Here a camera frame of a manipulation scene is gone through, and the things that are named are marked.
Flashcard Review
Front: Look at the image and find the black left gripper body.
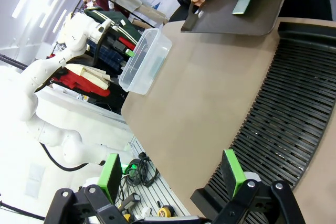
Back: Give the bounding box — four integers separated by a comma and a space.
106, 34, 132, 54

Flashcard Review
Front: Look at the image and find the beige garment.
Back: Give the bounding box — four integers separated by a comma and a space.
65, 63, 111, 91

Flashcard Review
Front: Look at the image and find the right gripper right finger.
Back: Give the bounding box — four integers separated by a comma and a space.
212, 148, 307, 224

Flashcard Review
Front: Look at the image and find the grey outlet plate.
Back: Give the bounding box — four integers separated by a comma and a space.
24, 163, 46, 198

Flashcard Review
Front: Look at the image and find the black left arm base cable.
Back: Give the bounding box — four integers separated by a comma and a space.
38, 142, 89, 172

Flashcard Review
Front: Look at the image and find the black tray with handle hole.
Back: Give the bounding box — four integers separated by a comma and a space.
180, 0, 293, 37

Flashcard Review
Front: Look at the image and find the clear plastic box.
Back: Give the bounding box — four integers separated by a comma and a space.
118, 27, 173, 95

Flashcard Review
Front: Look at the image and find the green jacket with stripes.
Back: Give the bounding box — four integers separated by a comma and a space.
83, 8, 143, 52

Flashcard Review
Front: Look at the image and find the black slotted rack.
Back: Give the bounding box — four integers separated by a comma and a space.
190, 21, 336, 224

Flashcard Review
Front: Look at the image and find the red dress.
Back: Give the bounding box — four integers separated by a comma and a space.
56, 68, 111, 99

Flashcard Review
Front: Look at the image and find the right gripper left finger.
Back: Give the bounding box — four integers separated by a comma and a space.
44, 153, 127, 224

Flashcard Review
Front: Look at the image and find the plaid skirt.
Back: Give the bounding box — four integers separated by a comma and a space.
86, 39, 124, 73

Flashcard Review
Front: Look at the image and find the black cable bundle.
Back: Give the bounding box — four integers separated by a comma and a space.
122, 155, 160, 188

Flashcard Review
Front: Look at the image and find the yellow tape measure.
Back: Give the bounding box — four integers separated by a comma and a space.
157, 205, 176, 219

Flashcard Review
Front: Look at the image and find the grey slotted base plate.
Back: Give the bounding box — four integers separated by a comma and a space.
122, 136, 193, 220

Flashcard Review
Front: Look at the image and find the yellow black hand tool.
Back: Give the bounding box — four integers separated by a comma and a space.
117, 193, 142, 217

